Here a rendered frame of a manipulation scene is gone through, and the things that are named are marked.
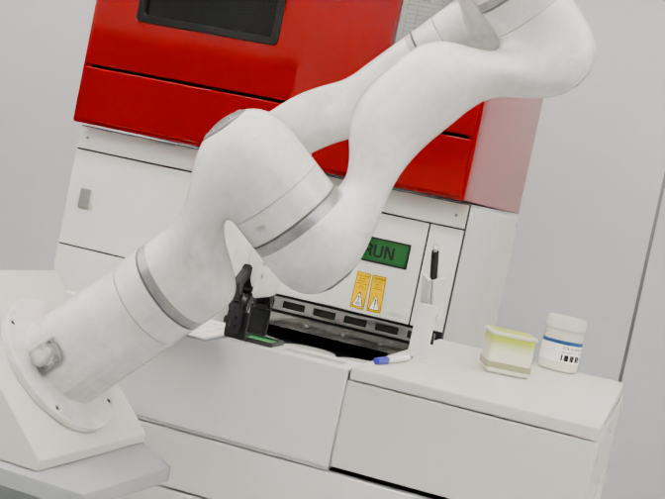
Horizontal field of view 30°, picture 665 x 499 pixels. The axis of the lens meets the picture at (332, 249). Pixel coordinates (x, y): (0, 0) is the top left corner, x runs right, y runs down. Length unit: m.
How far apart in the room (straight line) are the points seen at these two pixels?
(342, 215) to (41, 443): 0.44
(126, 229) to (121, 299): 1.05
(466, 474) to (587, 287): 2.12
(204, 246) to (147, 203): 1.08
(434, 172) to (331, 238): 0.89
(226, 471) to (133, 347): 0.36
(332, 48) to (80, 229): 0.64
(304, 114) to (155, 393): 0.46
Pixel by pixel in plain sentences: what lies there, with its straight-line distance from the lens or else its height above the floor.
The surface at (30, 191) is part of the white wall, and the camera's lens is 4.35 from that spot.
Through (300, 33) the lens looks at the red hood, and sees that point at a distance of 2.38.
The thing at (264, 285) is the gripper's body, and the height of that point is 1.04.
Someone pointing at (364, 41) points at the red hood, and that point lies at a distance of 2.34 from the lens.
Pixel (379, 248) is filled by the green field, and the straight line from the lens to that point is 2.35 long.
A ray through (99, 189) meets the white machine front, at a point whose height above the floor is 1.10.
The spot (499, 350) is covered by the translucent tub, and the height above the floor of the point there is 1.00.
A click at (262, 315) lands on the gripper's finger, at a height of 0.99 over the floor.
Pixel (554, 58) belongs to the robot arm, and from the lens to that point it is 1.52.
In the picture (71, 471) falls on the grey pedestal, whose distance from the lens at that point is 1.49.
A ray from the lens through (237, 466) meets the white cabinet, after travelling 1.79.
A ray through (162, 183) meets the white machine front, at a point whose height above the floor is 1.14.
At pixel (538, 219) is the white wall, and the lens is 3.79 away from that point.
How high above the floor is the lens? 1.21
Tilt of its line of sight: 3 degrees down
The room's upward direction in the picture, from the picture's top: 12 degrees clockwise
